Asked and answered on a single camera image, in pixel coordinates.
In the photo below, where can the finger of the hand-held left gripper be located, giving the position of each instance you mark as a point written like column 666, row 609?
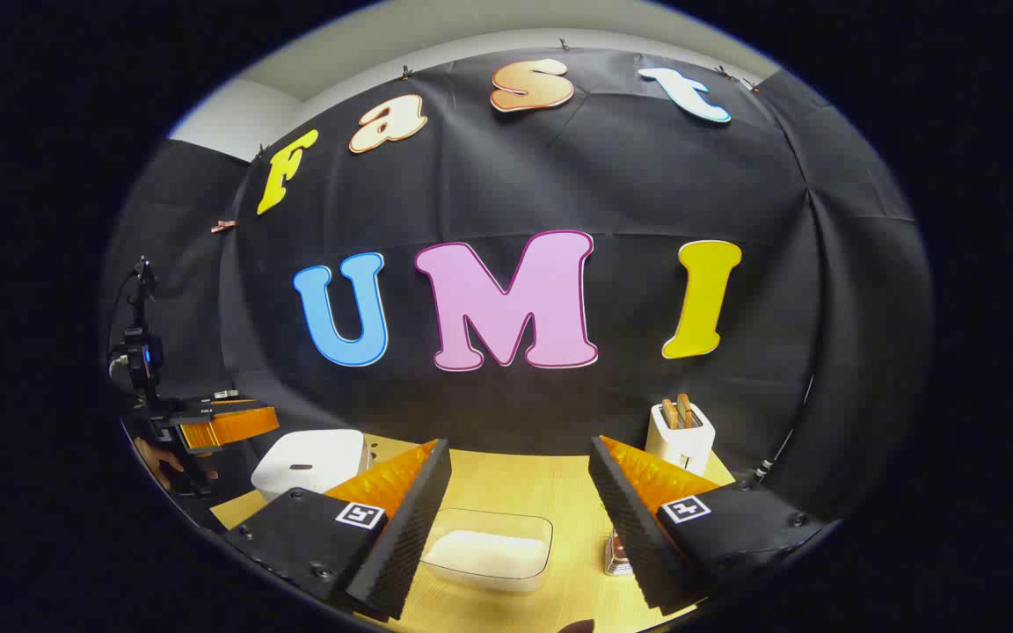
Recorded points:
column 225, row 429
column 199, row 407

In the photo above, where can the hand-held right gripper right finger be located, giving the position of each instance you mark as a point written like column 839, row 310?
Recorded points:
column 630, row 527

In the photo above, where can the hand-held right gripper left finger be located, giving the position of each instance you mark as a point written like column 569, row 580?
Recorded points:
column 410, row 527

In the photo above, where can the white rice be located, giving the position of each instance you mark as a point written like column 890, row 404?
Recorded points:
column 484, row 554

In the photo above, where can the white rice cooker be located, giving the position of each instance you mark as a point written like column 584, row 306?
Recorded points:
column 309, row 457

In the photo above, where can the clear plastic container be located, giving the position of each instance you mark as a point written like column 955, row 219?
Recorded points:
column 489, row 519

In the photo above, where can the white toaster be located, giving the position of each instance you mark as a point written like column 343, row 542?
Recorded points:
column 682, row 448

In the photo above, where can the toasted bread slice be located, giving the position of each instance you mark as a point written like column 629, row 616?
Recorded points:
column 670, row 413
column 685, row 410

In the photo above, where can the copper metal clip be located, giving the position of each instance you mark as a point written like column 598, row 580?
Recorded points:
column 223, row 226

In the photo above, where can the black backdrop cloth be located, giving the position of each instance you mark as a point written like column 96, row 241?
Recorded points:
column 612, row 176

